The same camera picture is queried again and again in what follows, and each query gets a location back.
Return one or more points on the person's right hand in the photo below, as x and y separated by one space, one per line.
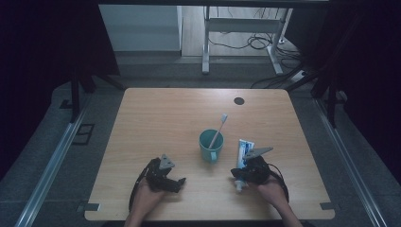
272 194

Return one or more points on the white power strip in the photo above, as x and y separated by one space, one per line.
298 75

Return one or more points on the dark curtain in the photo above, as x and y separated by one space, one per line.
372 63
41 63

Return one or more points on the white desk frame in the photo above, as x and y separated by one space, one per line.
206 38

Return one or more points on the pink toothbrush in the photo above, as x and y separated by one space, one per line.
220 126

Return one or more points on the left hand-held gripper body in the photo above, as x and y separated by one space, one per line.
157 175

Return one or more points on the black metal stand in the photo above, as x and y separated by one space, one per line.
331 101
75 94

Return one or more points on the person's left hand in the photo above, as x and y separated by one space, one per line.
145 200

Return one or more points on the blue white toothpaste tube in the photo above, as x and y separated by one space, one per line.
244 148

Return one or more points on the round black table grommet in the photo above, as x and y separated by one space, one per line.
239 101

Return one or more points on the white cabinet panel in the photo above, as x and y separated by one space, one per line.
138 28

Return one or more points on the teal cup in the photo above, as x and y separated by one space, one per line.
206 154

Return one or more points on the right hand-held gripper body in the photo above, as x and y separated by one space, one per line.
258 171

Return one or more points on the aluminium rail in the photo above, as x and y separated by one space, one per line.
47 176
353 170

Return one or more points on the black floor bracket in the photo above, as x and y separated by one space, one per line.
83 134

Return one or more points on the grey table corner bracket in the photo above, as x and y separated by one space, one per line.
327 206
90 207

